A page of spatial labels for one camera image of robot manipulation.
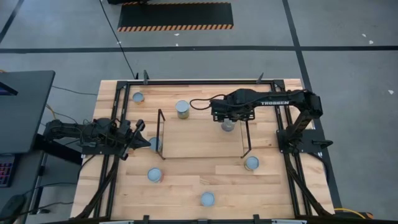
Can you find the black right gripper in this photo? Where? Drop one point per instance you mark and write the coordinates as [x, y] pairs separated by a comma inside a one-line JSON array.
[[239, 113]]

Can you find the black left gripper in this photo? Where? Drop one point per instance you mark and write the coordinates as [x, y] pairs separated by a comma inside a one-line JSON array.
[[126, 137]]

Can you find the can with blue label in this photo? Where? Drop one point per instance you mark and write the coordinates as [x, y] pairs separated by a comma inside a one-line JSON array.
[[228, 127]]

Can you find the light green and red can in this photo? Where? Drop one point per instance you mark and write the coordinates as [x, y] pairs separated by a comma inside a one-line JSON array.
[[154, 143]]

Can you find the red and cream fruit can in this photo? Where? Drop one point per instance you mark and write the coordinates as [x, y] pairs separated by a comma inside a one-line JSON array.
[[154, 174]]

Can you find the dark green labelled can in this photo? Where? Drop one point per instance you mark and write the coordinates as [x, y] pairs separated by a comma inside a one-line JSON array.
[[252, 162]]

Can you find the tall carrots can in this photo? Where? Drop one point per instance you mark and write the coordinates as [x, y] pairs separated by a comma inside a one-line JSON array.
[[182, 106]]

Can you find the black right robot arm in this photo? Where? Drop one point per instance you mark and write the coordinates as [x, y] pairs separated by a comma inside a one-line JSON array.
[[273, 102]]

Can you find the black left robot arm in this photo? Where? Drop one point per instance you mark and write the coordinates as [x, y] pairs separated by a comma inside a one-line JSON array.
[[65, 129]]

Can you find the small can with orange label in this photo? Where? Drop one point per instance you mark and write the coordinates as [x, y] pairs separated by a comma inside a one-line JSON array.
[[138, 97]]

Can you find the salmon can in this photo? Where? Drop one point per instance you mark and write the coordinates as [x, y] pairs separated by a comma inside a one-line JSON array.
[[207, 199]]

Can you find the black desk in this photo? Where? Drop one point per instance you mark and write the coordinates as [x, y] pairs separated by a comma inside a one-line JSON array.
[[25, 109]]

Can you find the black hazard-striped floor mat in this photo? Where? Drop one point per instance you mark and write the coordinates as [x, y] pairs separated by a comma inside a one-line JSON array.
[[174, 14]]

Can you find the backlit keyboard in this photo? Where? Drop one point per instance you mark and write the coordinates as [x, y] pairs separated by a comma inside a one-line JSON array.
[[6, 169]]

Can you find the black computer mouse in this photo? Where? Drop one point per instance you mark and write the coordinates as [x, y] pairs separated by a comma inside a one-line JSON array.
[[11, 207]]

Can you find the black aluminium table frame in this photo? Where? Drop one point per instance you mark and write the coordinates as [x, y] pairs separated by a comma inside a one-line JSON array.
[[186, 82]]

